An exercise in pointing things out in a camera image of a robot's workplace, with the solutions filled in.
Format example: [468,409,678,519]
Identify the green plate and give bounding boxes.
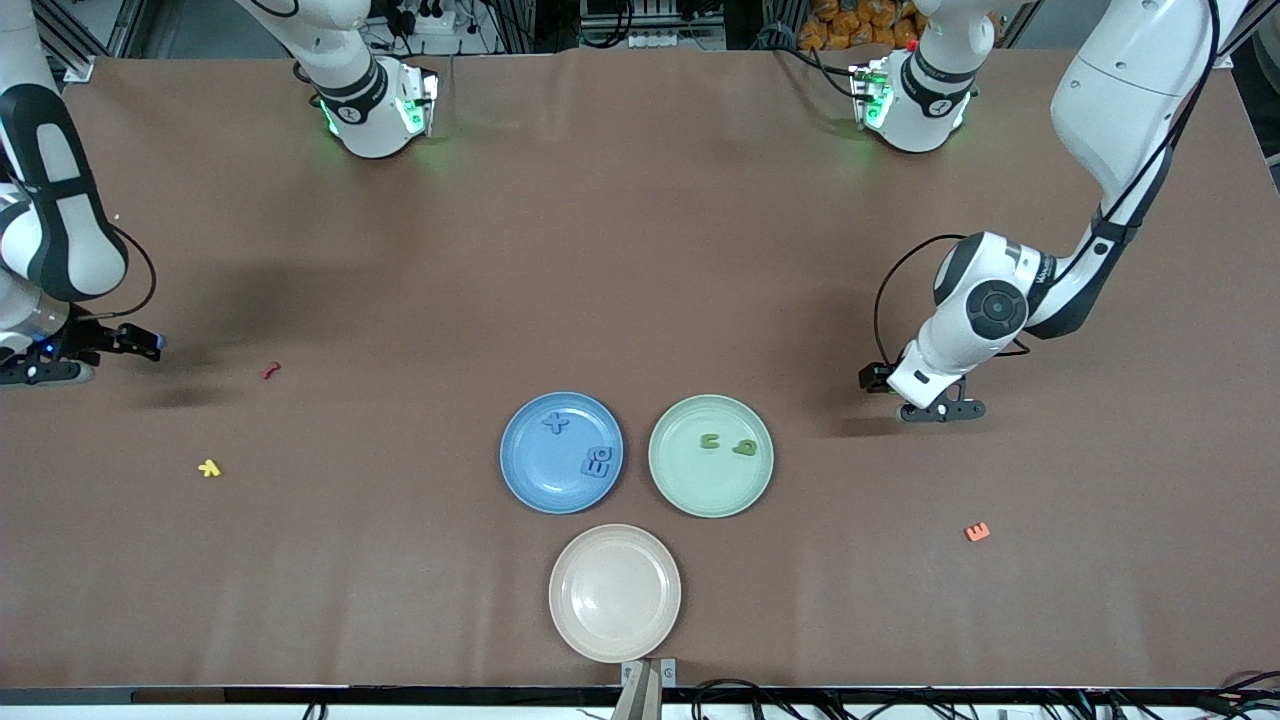
[647,394,775,519]

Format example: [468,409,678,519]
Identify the brown table cover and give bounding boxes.
[0,46,1280,691]

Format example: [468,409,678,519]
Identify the beige plate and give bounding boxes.
[548,523,683,664]

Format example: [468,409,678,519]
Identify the bag of oranges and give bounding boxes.
[798,0,923,52]

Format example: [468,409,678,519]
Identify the blue plate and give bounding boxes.
[499,391,625,515]

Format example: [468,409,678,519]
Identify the white power strip with plugs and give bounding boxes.
[398,0,473,57]

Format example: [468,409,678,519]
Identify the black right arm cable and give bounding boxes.
[100,225,159,321]

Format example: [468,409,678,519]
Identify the aluminium frame profile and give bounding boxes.
[35,0,97,84]
[1215,20,1280,76]

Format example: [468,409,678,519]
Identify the black cable loop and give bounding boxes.
[690,679,801,720]

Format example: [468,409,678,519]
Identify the metal bracket with screws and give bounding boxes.
[621,657,679,720]

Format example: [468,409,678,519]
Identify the black cable bundle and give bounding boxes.
[1190,670,1280,718]

